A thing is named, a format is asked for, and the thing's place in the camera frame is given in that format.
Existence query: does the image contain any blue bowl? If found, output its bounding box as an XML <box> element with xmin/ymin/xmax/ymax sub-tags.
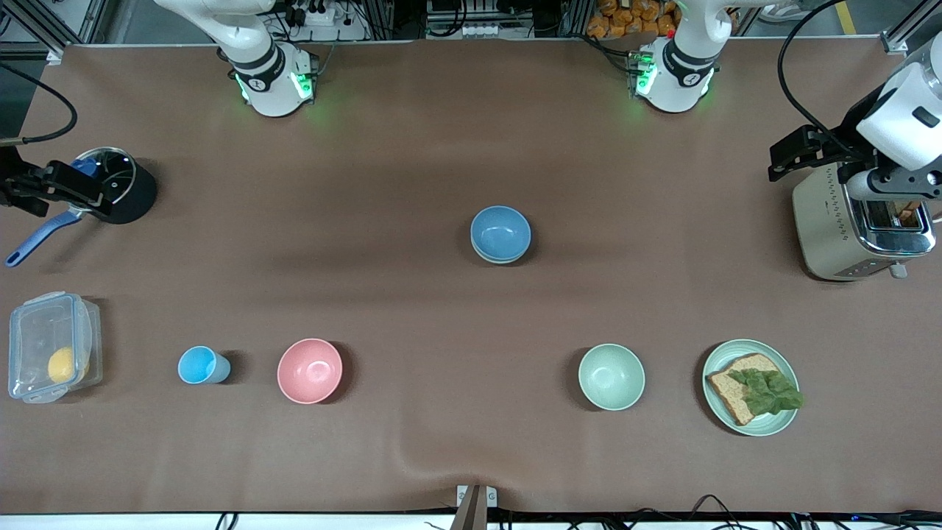
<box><xmin>471</xmin><ymin>205</ymin><xmax>532</xmax><ymax>261</ymax></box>

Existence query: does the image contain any light green plate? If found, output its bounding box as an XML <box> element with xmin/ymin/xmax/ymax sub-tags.
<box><xmin>701</xmin><ymin>339</ymin><xmax>800</xmax><ymax>437</ymax></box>

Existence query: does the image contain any clear plastic food container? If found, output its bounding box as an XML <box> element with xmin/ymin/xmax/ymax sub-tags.
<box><xmin>7</xmin><ymin>291</ymin><xmax>104</xmax><ymax>404</ymax></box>

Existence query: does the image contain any blue plastic cup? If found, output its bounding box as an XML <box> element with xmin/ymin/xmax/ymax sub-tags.
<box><xmin>177</xmin><ymin>346</ymin><xmax>231</xmax><ymax>385</ymax></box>

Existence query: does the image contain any brown table mat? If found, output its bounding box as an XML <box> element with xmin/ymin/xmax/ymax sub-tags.
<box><xmin>0</xmin><ymin>37</ymin><xmax>942</xmax><ymax>515</ymax></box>

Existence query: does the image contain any light green bowl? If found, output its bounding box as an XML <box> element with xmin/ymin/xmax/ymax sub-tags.
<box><xmin>578</xmin><ymin>343</ymin><xmax>646</xmax><ymax>411</ymax></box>
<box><xmin>473</xmin><ymin>247</ymin><xmax>531</xmax><ymax>265</ymax></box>

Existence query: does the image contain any white power strip with plugs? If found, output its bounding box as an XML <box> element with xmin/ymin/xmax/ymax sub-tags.
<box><xmin>293</xmin><ymin>4</ymin><xmax>369</xmax><ymax>42</ymax></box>

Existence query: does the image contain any glass lid with blue knob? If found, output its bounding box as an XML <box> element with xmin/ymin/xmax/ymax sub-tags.
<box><xmin>72</xmin><ymin>147</ymin><xmax>138</xmax><ymax>213</ymax></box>

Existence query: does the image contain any long white power strip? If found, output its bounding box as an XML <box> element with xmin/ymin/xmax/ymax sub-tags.
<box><xmin>425</xmin><ymin>24</ymin><xmax>535</xmax><ymax>40</ymax></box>

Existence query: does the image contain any pink bowl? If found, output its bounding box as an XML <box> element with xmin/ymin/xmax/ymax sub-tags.
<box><xmin>277</xmin><ymin>338</ymin><xmax>344</xmax><ymax>405</ymax></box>

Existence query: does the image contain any wholegrain bread slice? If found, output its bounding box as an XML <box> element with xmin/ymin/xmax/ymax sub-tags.
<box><xmin>706</xmin><ymin>353</ymin><xmax>782</xmax><ymax>427</ymax></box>

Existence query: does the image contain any beige metal toaster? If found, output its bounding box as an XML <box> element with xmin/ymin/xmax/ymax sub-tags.
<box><xmin>793</xmin><ymin>166</ymin><xmax>937</xmax><ymax>282</ymax></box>

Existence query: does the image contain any yellow lemon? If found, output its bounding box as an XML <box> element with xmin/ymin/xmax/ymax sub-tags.
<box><xmin>48</xmin><ymin>347</ymin><xmax>89</xmax><ymax>384</ymax></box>

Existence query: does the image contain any metal table clamp bracket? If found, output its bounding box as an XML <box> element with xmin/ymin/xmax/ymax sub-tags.
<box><xmin>450</xmin><ymin>484</ymin><xmax>498</xmax><ymax>530</ymax></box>

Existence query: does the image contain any green lettuce leaf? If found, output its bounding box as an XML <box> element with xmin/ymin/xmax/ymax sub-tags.
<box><xmin>727</xmin><ymin>367</ymin><xmax>805</xmax><ymax>417</ymax></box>

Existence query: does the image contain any black pot with blue handle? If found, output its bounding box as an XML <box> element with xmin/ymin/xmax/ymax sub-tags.
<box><xmin>6</xmin><ymin>147</ymin><xmax>157</xmax><ymax>267</ymax></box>

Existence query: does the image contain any aluminium frame profile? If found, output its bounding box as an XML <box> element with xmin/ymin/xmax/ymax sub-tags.
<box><xmin>0</xmin><ymin>0</ymin><xmax>111</xmax><ymax>66</ymax></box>
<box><xmin>879</xmin><ymin>0</ymin><xmax>942</xmax><ymax>56</ymax></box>

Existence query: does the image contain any orange snack bag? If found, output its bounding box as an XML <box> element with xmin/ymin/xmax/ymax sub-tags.
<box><xmin>587</xmin><ymin>0</ymin><xmax>679</xmax><ymax>39</ymax></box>

